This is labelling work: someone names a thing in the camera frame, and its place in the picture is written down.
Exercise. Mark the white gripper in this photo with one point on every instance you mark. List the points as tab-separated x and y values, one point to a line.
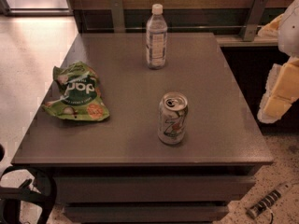
290	32

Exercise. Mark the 7up soda can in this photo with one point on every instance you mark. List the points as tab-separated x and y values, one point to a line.
173	111

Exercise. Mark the clear plastic water bottle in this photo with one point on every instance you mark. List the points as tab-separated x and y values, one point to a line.
156	38

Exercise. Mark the upper grey drawer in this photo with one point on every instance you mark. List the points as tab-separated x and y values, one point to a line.
153	189

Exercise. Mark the grey drawer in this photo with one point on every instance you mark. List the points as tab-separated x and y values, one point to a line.
145	214
153	189

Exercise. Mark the lower grey drawer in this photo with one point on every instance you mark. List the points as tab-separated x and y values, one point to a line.
145	214

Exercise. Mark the green chip bag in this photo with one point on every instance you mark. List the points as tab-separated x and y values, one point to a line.
80	97

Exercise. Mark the right metal bracket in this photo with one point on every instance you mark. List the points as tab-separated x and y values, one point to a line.
249	29

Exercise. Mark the metal bracket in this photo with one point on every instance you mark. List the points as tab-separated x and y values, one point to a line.
249	29
117	13

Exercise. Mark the left metal bracket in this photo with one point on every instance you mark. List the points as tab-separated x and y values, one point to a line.
117	13

